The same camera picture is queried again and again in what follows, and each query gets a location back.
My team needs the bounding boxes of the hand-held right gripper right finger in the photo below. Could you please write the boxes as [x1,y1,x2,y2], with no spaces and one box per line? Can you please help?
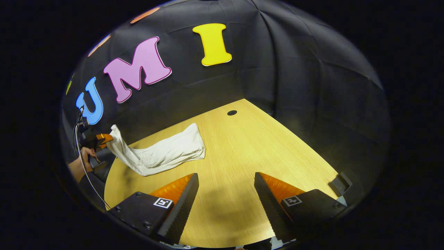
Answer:
[254,172,347,242]

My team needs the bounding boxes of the white jeans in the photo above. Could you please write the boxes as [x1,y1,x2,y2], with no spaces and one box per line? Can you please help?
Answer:
[106,123,206,176]

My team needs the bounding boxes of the black table clamp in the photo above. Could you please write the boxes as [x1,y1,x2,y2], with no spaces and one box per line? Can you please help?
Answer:
[327,172,353,197]

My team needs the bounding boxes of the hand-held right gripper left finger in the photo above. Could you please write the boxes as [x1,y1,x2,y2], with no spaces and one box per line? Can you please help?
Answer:
[111,173,199,245]

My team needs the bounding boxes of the black backdrop cloth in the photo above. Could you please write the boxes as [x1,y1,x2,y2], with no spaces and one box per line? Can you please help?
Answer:
[61,0,391,209]

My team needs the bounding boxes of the thin grey cable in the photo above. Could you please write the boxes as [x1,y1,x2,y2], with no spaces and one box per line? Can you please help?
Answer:
[73,123,112,211]

